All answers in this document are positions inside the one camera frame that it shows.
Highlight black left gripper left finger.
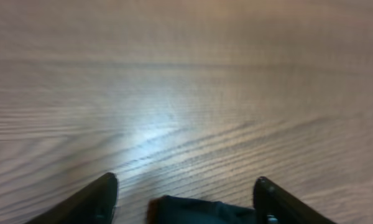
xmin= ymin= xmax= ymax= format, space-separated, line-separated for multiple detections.
xmin=25 ymin=172 xmax=118 ymax=224

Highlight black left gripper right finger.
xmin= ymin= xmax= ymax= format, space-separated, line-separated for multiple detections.
xmin=253 ymin=176 xmax=336 ymax=224

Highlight black t-shirt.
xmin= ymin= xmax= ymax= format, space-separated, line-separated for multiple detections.
xmin=146 ymin=195 xmax=257 ymax=224

